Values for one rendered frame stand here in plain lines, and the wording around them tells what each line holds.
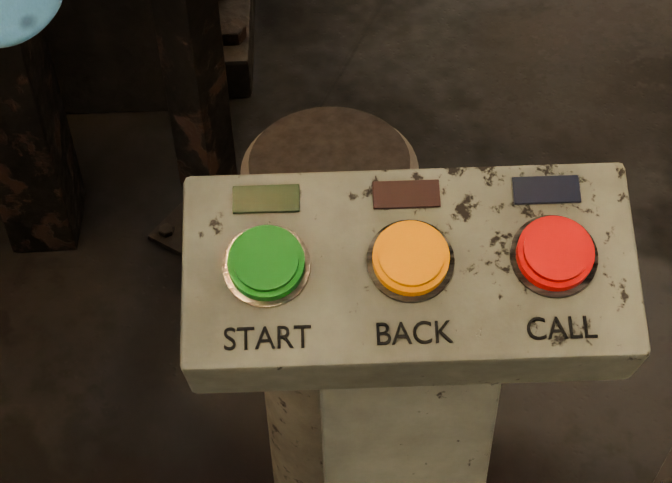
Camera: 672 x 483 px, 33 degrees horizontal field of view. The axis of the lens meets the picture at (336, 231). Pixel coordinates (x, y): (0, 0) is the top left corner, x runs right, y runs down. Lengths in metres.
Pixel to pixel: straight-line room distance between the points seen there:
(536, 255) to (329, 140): 0.23
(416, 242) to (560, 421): 0.70
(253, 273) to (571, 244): 0.16
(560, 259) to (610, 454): 0.68
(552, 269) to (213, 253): 0.18
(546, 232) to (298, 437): 0.39
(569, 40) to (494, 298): 1.15
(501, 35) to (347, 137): 0.96
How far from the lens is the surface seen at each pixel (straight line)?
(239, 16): 1.64
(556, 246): 0.60
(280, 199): 0.61
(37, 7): 0.66
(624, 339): 0.61
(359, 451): 0.69
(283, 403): 0.91
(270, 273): 0.59
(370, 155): 0.77
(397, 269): 0.59
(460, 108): 1.60
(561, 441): 1.26
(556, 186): 0.63
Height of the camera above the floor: 1.06
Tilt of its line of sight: 48 degrees down
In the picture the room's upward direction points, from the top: 1 degrees counter-clockwise
